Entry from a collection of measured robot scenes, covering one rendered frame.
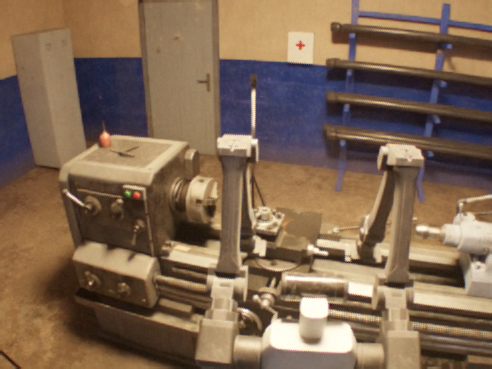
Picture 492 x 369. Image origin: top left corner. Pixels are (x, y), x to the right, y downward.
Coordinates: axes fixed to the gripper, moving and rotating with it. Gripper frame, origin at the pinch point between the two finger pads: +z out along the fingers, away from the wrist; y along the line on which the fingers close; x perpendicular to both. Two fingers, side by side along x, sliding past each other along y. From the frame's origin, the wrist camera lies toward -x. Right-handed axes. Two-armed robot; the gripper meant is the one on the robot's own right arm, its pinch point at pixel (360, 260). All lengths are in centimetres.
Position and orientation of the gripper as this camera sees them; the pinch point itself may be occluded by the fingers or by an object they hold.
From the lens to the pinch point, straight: 163.9
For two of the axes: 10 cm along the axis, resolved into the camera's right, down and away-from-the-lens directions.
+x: -1.1, 8.4, -5.3
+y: -9.9, -0.6, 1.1
